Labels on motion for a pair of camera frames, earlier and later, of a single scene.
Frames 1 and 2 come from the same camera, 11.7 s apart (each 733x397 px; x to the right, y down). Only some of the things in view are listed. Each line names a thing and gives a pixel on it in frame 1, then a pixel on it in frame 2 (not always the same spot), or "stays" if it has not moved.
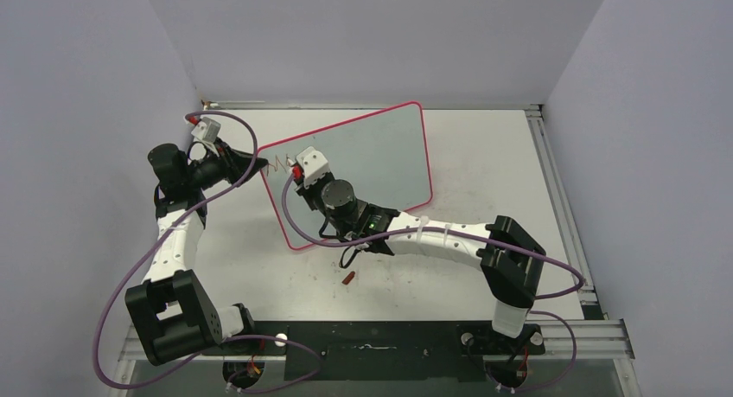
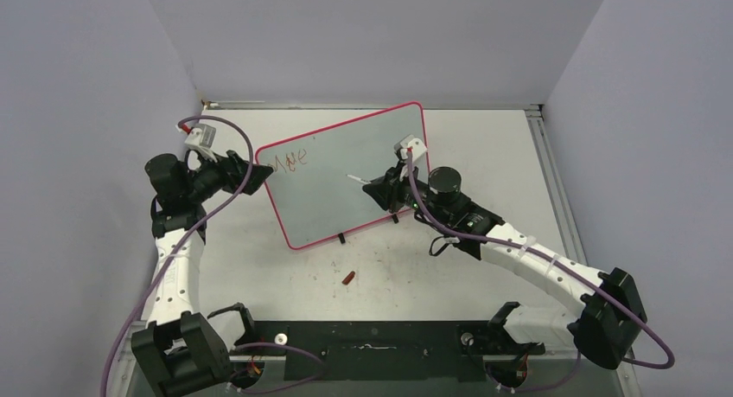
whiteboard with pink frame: [384, 156] stays
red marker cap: [348, 278] stays
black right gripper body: [312, 195] to [399, 192]
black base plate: [380, 350] stays
